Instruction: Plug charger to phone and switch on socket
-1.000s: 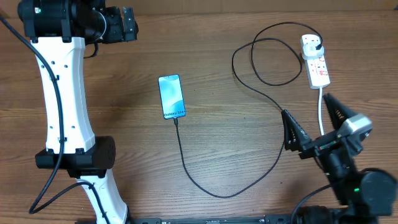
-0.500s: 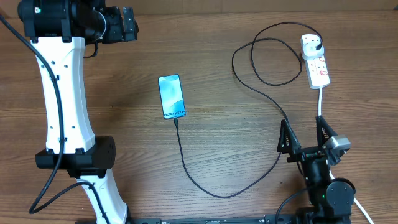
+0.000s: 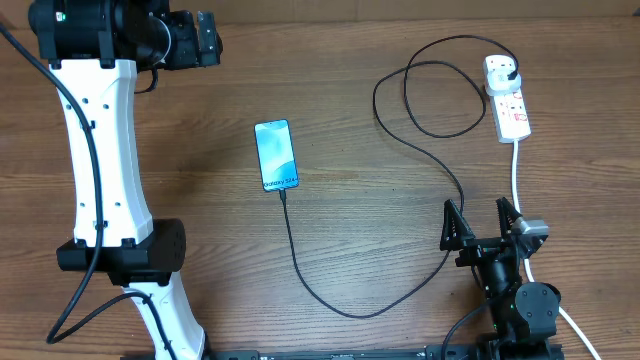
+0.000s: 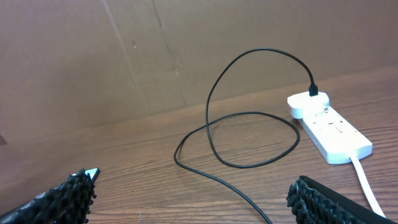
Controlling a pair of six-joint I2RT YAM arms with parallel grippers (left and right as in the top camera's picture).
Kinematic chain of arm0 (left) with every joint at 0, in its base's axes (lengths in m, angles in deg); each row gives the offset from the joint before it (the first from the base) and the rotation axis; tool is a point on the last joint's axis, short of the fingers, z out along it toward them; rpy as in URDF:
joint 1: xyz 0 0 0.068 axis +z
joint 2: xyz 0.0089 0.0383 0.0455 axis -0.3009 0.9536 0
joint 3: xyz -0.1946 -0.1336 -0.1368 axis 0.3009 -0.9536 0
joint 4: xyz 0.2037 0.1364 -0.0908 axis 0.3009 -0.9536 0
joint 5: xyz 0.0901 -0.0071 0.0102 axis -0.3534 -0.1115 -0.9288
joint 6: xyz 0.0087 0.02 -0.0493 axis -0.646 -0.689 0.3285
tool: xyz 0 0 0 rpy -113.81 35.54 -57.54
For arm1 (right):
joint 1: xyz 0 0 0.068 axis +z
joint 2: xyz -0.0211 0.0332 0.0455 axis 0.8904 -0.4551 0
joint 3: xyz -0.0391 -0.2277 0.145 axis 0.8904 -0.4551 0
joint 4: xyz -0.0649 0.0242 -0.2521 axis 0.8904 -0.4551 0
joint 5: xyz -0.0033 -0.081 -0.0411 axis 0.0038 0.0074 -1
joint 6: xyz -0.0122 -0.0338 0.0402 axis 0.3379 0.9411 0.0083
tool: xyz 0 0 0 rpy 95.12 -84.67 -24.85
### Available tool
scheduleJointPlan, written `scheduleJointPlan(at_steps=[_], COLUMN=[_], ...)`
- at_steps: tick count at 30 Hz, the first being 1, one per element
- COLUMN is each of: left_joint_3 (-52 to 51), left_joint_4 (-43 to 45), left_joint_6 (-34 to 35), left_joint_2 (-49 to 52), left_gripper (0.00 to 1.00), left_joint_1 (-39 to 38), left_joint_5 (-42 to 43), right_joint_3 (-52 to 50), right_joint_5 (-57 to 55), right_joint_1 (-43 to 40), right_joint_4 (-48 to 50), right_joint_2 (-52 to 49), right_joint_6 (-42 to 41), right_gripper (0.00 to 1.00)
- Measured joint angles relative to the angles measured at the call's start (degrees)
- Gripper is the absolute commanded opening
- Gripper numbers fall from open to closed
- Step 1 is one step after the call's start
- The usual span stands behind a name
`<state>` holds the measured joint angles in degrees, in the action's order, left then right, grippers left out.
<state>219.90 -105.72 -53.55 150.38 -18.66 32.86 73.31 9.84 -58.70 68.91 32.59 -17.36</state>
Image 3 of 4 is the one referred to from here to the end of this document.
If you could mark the white power strip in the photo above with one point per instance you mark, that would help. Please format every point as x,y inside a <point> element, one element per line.
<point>509,111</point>

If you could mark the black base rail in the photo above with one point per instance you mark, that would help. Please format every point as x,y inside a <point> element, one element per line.
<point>431,352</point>

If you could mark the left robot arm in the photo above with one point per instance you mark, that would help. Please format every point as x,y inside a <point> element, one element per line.
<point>93,52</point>

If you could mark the blue Galaxy smartphone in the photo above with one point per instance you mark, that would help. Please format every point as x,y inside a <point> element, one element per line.
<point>276,155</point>

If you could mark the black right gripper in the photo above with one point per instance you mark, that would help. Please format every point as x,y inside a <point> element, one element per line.
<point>452,241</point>

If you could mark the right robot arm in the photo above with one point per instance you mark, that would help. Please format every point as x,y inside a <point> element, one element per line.
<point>524,313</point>

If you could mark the white charger plug adapter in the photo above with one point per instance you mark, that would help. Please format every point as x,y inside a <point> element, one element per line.
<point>498,83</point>

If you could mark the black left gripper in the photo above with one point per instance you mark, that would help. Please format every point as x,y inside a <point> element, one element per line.
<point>192,54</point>

